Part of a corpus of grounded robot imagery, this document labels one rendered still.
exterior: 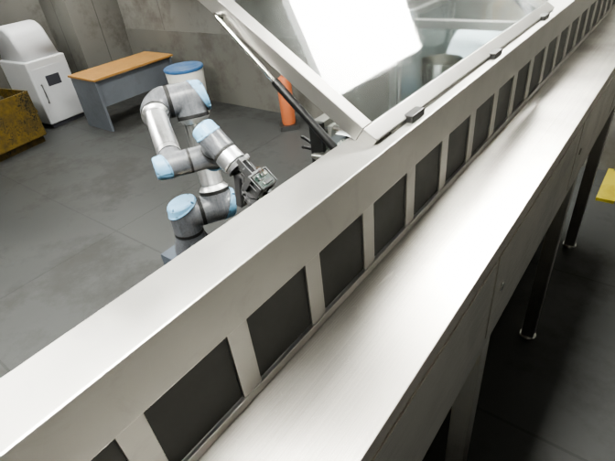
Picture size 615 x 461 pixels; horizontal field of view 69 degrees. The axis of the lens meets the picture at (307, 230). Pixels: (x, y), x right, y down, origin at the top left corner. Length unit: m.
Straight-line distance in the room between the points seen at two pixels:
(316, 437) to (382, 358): 0.15
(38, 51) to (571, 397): 6.62
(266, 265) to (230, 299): 0.06
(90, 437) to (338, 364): 0.34
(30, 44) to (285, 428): 6.65
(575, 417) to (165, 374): 2.19
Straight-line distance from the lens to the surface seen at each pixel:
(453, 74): 1.04
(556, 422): 2.47
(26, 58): 6.94
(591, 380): 2.68
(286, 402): 0.65
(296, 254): 0.59
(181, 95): 1.72
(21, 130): 6.39
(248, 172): 1.27
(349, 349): 0.69
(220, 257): 0.54
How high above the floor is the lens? 1.97
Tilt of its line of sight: 35 degrees down
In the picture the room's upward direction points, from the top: 7 degrees counter-clockwise
